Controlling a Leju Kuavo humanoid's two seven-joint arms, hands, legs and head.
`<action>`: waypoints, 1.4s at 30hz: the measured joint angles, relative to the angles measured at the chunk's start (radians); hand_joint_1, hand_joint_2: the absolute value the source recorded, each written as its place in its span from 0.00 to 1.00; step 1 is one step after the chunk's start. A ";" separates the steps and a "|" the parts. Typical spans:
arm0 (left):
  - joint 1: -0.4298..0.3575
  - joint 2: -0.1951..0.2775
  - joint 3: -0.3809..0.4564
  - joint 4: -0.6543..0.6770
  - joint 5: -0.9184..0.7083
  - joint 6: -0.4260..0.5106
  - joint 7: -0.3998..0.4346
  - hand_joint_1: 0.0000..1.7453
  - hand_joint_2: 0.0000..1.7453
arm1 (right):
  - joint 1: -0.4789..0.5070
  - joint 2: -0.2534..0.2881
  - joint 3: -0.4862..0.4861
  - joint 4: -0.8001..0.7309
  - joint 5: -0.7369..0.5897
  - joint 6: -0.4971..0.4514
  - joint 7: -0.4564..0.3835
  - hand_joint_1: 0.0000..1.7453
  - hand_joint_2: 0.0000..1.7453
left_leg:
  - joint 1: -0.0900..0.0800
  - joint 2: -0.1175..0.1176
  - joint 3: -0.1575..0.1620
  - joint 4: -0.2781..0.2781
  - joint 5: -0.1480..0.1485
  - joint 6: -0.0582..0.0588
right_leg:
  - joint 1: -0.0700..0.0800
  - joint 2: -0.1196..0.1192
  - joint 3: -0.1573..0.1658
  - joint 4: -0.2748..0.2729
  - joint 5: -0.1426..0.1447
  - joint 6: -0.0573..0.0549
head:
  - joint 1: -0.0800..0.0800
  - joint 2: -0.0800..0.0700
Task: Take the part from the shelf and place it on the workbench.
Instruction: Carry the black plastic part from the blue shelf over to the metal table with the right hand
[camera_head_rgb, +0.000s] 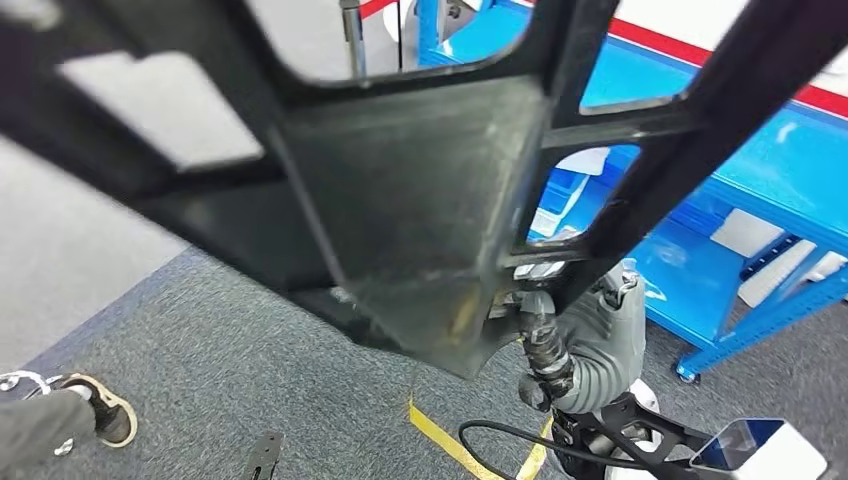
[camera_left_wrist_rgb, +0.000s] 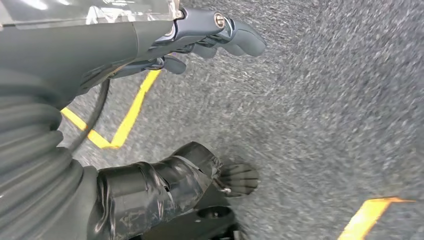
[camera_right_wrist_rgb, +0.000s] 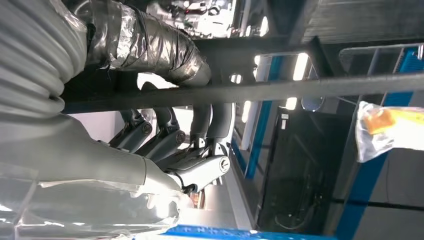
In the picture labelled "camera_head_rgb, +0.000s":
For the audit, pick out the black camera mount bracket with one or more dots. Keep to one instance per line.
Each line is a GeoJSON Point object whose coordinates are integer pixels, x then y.
{"type": "Point", "coordinates": [629, 424]}

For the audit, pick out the black stanchion post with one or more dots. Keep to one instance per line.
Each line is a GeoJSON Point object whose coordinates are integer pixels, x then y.
{"type": "Point", "coordinates": [399, 33]}

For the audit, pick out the red barrier belt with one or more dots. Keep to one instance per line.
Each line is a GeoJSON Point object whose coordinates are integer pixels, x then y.
{"type": "Point", "coordinates": [378, 6]}
{"type": "Point", "coordinates": [662, 46]}

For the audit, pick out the black plastic frame part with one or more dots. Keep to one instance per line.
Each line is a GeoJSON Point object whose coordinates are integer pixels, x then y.
{"type": "Point", "coordinates": [397, 199]}

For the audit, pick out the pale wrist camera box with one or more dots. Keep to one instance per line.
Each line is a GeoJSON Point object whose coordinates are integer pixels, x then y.
{"type": "Point", "coordinates": [768, 454]}

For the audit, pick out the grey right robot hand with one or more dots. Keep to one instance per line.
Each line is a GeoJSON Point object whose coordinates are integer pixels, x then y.
{"type": "Point", "coordinates": [609, 311]}

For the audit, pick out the chrome stanchion post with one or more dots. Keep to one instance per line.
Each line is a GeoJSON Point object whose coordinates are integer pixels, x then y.
{"type": "Point", "coordinates": [353, 40]}

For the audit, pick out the blue plastic bin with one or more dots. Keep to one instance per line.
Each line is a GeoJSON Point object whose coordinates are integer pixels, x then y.
{"type": "Point", "coordinates": [560, 192]}

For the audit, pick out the blue metal shelf rack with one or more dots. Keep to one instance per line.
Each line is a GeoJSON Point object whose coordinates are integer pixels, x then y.
{"type": "Point", "coordinates": [762, 166]}

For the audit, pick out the person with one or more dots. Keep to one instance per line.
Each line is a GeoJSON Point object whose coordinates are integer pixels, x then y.
{"type": "Point", "coordinates": [46, 424]}

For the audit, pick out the black robot foot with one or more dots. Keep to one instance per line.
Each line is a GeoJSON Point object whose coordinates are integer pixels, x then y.
{"type": "Point", "coordinates": [263, 457]}

